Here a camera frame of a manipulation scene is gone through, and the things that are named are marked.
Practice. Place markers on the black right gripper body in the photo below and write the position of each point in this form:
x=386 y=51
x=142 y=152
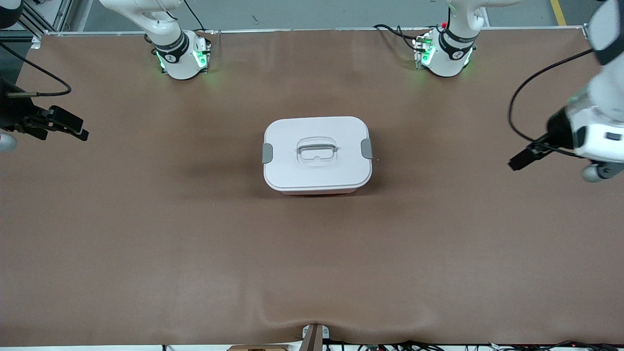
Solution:
x=13 y=113

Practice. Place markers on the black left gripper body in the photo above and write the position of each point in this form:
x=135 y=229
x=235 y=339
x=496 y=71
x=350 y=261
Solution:
x=558 y=128

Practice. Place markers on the white box lid grey clips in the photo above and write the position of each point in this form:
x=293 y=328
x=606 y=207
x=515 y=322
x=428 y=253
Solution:
x=287 y=168

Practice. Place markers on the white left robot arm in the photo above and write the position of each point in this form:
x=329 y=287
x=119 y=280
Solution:
x=604 y=131

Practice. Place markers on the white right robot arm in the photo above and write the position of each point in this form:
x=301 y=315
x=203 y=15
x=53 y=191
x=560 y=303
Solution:
x=181 y=66

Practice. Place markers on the translucent pink box base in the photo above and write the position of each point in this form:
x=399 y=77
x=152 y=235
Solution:
x=317 y=193

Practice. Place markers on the brown table mat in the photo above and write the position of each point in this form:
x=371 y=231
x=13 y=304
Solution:
x=312 y=268

